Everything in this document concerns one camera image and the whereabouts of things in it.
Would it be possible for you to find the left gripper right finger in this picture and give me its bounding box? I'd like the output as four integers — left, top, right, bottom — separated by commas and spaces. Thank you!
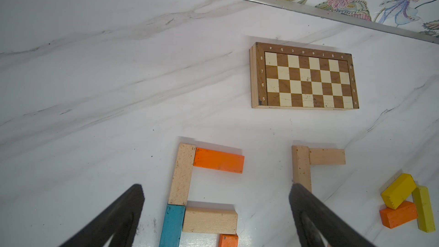
289, 183, 373, 247

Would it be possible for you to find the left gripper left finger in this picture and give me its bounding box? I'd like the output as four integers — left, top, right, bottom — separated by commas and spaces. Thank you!
62, 184, 145, 247

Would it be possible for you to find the teal wooden block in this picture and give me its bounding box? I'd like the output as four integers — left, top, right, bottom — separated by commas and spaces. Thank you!
159, 204, 186, 247

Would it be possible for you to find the natural block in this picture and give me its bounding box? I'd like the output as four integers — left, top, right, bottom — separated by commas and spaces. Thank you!
292, 146, 312, 192
168, 143, 196, 206
309, 148, 346, 165
182, 207, 238, 234

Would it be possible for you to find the orange block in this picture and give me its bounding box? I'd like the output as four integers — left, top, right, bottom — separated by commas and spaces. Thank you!
218, 234, 239, 247
193, 148, 245, 174
380, 201, 418, 229

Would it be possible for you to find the orange block front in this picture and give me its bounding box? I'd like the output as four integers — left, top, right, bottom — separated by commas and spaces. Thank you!
218, 234, 239, 247

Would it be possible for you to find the yellow block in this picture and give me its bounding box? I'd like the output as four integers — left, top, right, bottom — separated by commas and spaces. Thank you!
381, 173, 417, 210

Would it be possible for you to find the yellow-green block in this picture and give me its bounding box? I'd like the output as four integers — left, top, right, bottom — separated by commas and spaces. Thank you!
412, 185, 436, 233

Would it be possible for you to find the wooden chessboard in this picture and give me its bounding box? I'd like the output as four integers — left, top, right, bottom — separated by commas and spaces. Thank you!
249, 42, 360, 110

